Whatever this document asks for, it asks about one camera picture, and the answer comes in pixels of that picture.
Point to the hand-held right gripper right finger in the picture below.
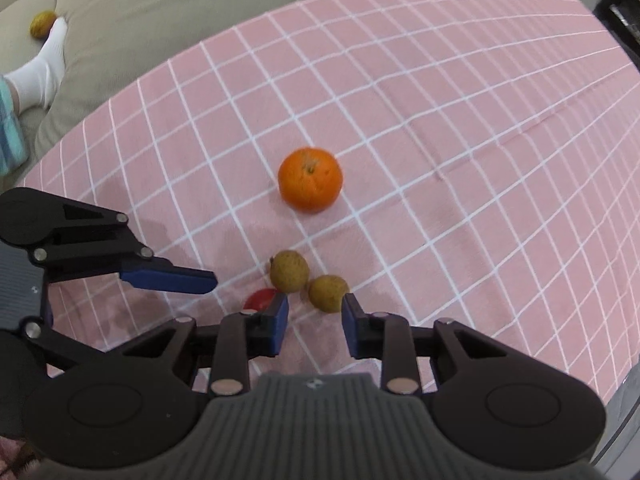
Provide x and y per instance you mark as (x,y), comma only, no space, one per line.
(355,327)

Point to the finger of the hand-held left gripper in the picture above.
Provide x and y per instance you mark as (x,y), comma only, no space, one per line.
(62,347)
(170,280)

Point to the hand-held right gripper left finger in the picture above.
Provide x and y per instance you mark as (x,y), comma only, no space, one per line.
(276,327)

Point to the small red fruit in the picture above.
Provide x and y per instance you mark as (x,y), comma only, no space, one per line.
(259,300)

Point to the brown longan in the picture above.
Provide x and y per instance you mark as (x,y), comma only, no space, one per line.
(327,293)
(42,24)
(288,271)

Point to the orange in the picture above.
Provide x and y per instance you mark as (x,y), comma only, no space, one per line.
(310,180)

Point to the pink patterned cloth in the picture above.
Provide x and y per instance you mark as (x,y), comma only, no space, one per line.
(17,460)

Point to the teal striped pants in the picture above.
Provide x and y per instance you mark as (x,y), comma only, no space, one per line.
(10,125)

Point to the pink checked tablecloth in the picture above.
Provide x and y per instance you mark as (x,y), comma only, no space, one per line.
(425,135)

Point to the white sock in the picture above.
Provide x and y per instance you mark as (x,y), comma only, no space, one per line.
(42,70)

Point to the beige sofa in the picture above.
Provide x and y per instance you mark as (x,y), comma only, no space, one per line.
(150,15)

